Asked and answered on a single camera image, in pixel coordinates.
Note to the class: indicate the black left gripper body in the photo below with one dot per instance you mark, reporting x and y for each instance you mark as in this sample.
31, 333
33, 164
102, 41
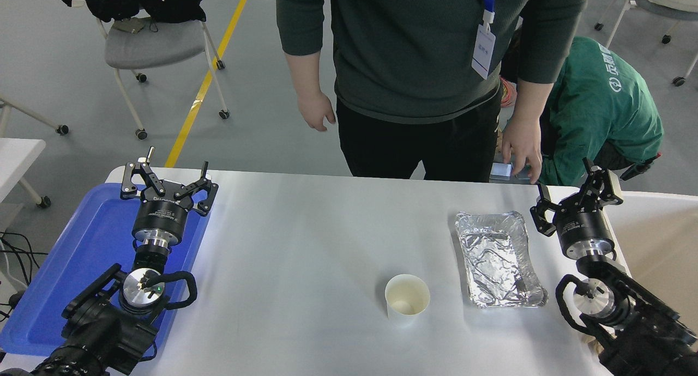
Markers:
161, 218

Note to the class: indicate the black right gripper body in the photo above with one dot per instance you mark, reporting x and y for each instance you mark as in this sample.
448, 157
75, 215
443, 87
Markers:
583, 226

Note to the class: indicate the white paper cup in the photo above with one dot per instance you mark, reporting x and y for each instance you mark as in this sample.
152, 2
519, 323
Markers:
406, 297

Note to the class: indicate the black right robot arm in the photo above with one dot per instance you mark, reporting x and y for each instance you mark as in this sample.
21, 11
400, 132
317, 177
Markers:
649, 338

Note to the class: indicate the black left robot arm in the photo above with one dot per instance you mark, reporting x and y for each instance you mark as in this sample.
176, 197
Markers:
103, 332

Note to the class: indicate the person's left hand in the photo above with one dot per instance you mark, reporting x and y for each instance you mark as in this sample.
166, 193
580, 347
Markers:
522, 141

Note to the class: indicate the person's right hand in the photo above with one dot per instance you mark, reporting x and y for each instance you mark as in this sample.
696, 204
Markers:
316, 111

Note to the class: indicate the small grey device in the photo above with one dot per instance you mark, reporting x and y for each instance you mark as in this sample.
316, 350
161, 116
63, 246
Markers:
522, 174

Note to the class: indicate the phone with lit screen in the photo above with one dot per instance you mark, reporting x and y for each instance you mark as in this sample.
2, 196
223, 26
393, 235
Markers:
500, 171

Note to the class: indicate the silver foil tray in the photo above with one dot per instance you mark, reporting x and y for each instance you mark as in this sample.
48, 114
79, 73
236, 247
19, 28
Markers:
496, 256

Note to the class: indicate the large pale bin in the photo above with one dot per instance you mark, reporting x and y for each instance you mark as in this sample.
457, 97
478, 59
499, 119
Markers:
660, 245

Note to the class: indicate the person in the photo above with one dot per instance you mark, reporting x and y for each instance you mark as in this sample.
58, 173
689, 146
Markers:
409, 49
600, 103

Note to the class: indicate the blue plastic tray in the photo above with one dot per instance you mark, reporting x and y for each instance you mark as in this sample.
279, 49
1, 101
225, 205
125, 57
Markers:
71, 256

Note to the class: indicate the white leg with caster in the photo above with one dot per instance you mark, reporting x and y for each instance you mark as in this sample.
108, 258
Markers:
32, 117

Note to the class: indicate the grey seat wheeled chair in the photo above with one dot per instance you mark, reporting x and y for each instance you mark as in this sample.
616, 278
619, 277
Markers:
152, 43

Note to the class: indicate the small white side table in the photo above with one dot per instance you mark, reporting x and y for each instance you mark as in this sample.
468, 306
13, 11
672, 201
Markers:
13, 158

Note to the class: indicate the black cloth heap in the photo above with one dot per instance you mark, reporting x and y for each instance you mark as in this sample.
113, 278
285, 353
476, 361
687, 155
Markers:
109, 0

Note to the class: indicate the white wheeled chair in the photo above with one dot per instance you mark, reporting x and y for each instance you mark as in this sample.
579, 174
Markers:
665, 0

